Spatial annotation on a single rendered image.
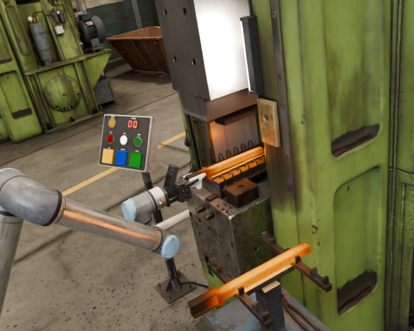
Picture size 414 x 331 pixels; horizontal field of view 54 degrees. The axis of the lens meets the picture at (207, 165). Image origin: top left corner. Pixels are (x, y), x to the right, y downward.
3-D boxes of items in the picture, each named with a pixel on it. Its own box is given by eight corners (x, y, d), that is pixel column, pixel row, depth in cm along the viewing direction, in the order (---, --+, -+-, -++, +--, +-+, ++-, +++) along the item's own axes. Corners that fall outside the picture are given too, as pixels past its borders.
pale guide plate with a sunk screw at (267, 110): (276, 147, 146) (272, 103, 139) (261, 141, 154) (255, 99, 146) (281, 145, 147) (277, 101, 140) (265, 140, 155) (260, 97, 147)
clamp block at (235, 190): (238, 209, 164) (235, 195, 161) (226, 201, 171) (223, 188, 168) (260, 197, 169) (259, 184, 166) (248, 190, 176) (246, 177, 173)
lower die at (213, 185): (221, 198, 174) (218, 181, 170) (197, 184, 190) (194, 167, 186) (292, 163, 192) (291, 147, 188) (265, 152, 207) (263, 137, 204)
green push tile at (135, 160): (139, 167, 201) (141, 153, 201) (128, 166, 205) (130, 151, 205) (142, 168, 203) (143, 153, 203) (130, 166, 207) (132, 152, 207)
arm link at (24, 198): (23, 180, 109) (187, 237, 157) (9, 170, 118) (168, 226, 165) (4, 220, 108) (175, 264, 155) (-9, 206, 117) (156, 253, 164)
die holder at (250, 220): (244, 301, 179) (229, 217, 160) (199, 260, 209) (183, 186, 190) (331, 244, 203) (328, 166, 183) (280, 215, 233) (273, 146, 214)
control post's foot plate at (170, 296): (168, 305, 249) (165, 294, 245) (153, 286, 266) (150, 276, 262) (198, 287, 258) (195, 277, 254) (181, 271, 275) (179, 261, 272)
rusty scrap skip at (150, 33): (167, 82, 778) (157, 37, 741) (114, 77, 908) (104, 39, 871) (210, 66, 848) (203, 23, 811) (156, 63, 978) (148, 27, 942)
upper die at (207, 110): (207, 122, 158) (203, 98, 154) (183, 113, 174) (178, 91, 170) (286, 91, 176) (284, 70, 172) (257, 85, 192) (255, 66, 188)
